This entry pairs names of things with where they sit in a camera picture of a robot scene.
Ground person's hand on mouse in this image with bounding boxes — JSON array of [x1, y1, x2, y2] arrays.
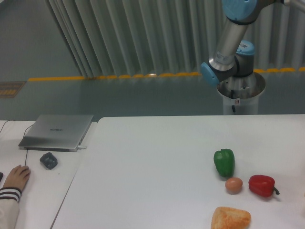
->
[[3, 165, 31, 192]]

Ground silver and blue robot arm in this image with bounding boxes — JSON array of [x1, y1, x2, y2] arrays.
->
[[201, 0, 277, 85]]

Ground white striped sleeve forearm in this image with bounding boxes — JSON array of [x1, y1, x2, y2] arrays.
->
[[0, 187, 22, 229]]

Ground green bell pepper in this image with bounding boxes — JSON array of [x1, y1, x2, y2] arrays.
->
[[213, 149, 235, 177]]

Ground red bell pepper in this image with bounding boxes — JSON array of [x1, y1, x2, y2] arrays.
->
[[248, 175, 280, 198]]

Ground small black tray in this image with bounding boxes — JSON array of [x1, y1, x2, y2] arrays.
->
[[40, 152, 58, 170]]

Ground silver closed laptop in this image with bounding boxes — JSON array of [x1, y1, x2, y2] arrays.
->
[[19, 114, 93, 152]]

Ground grey pleated curtain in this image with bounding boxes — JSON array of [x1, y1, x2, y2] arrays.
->
[[47, 0, 305, 78]]

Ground orange bread piece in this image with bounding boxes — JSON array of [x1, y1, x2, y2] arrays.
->
[[211, 207, 251, 229]]

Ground brown egg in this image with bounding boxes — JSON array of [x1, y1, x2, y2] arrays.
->
[[225, 177, 243, 193]]

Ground thin black laptop cable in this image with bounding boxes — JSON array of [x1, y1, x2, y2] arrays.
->
[[0, 120, 36, 133]]

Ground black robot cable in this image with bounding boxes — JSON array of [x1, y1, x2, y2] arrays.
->
[[230, 89, 236, 114]]

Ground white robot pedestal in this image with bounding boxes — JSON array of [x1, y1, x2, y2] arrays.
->
[[217, 72, 266, 115]]

